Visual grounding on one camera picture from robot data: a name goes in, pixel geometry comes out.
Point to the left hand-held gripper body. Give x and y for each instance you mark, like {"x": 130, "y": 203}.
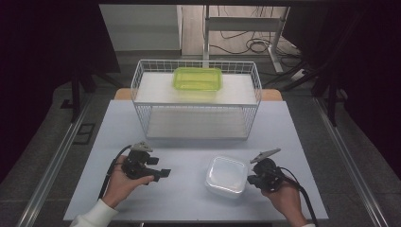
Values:
{"x": 135, "y": 167}

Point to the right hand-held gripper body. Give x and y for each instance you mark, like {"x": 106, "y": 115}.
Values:
{"x": 268, "y": 175}

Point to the white plastic container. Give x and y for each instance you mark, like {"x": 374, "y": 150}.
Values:
{"x": 226, "y": 176}

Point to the green plastic container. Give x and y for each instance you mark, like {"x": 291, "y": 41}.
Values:
{"x": 197, "y": 78}

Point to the person's left hand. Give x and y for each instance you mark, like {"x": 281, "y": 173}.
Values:
{"x": 119, "y": 186}

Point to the person's right hand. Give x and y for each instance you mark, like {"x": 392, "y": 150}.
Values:
{"x": 287, "y": 198}

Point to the light wooden board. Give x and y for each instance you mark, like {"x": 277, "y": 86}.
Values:
{"x": 272, "y": 95}

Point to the black metal stand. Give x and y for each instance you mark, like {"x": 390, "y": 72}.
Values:
{"x": 75, "y": 94}
{"x": 331, "y": 101}

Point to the white power strip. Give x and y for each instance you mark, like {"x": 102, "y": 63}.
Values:
{"x": 298, "y": 75}

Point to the white cabinet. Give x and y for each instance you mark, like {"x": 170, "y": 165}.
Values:
{"x": 142, "y": 28}

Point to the aluminium floor rail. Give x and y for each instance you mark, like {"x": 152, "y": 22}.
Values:
{"x": 53, "y": 164}
{"x": 350, "y": 160}

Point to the white metal desk frame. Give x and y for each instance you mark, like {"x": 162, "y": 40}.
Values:
{"x": 246, "y": 23}

